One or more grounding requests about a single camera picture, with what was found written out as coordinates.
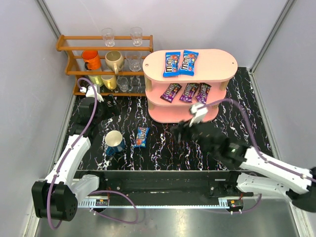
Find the clear glass shelf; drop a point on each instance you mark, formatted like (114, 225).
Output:
(122, 82)
(134, 60)

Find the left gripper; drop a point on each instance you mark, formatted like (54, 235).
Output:
(108, 104)

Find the clear glass middle shelf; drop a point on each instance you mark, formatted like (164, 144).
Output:
(134, 60)

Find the blue mug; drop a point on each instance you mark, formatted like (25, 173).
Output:
(115, 142)

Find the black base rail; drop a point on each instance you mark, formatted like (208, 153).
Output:
(212, 183)

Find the blue candy bag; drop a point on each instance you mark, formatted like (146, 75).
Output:
(188, 63)
(141, 137)
(171, 64)

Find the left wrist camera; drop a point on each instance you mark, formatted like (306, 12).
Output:
(92, 91)

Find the light green mug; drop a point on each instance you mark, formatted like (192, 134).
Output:
(96, 79)

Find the purple candy bag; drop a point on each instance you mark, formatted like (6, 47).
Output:
(189, 92)
(171, 92)
(203, 92)

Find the clear glass top left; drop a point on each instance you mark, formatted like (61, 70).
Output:
(108, 37)

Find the clear glass top right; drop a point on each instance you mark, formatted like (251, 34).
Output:
(136, 34)

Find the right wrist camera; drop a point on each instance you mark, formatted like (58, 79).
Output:
(198, 111)

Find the orange wooden cup rack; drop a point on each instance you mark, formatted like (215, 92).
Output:
(73, 46)

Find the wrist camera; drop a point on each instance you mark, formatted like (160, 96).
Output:
(92, 91)
(198, 111)

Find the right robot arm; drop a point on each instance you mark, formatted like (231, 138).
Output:
(256, 171)

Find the beige mug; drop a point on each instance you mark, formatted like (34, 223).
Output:
(114, 61)

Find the orange mug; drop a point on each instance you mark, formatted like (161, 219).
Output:
(91, 60)

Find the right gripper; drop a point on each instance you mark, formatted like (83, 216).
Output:
(188, 131)

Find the clear glass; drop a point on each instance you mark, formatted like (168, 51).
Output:
(108, 37)
(136, 34)

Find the yellow mug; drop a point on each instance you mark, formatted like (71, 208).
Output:
(109, 81)

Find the clear glass bottom shelf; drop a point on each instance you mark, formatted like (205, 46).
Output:
(122, 82)

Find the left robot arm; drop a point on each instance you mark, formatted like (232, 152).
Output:
(57, 196)

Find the pink three-tier shelf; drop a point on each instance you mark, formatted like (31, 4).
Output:
(214, 67)

